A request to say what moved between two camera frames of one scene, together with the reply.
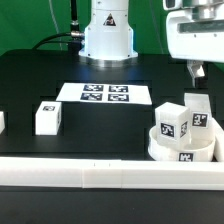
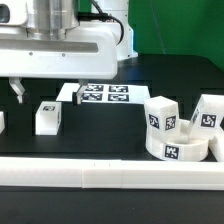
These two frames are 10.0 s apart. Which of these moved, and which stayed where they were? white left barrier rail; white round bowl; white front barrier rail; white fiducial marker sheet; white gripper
Moved: white gripper; white round bowl
Stayed: white fiducial marker sheet; white left barrier rail; white front barrier rail
